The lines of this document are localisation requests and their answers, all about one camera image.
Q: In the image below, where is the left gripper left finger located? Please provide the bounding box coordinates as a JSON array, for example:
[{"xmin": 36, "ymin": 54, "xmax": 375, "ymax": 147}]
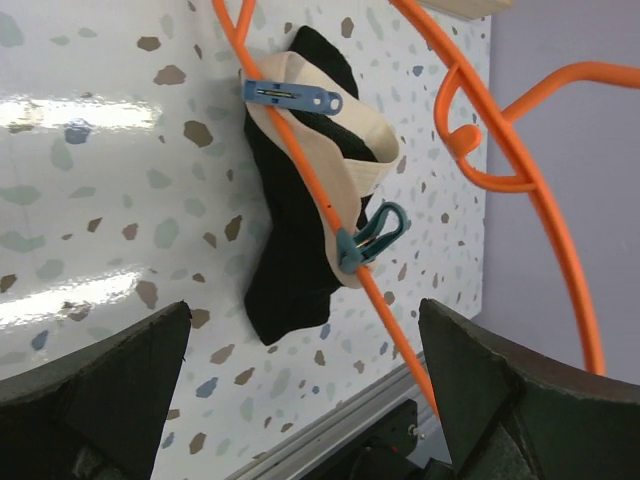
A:
[{"xmin": 1, "ymin": 301, "xmax": 191, "ymax": 479}]

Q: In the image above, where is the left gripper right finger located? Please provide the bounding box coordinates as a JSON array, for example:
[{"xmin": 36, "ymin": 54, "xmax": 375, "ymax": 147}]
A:
[{"xmin": 419, "ymin": 299, "xmax": 639, "ymax": 479}]

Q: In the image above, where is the teal clothespin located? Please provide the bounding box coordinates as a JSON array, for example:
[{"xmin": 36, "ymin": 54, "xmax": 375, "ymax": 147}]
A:
[{"xmin": 336, "ymin": 202, "xmax": 409, "ymax": 274}]

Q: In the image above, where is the black underwear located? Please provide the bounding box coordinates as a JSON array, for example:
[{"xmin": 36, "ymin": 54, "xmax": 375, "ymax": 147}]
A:
[{"xmin": 244, "ymin": 26, "xmax": 400, "ymax": 345}]

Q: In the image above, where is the orange plastic hanger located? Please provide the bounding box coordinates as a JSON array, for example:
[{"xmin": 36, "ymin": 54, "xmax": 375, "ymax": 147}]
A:
[{"xmin": 211, "ymin": 0, "xmax": 639, "ymax": 417}]

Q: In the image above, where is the blue clothespin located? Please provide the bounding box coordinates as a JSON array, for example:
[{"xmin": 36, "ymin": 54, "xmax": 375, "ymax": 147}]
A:
[{"xmin": 242, "ymin": 79, "xmax": 343, "ymax": 116}]

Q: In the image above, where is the wooden rack base tray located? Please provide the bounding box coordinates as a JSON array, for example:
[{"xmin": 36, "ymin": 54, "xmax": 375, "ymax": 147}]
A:
[{"xmin": 417, "ymin": 0, "xmax": 514, "ymax": 20}]

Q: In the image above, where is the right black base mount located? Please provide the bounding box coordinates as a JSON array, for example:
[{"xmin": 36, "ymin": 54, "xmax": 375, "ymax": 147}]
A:
[{"xmin": 279, "ymin": 397, "xmax": 456, "ymax": 480}]

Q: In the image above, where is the aluminium rail frame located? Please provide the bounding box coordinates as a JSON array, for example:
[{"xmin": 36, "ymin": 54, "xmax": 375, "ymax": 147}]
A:
[{"xmin": 230, "ymin": 366, "xmax": 433, "ymax": 480}]

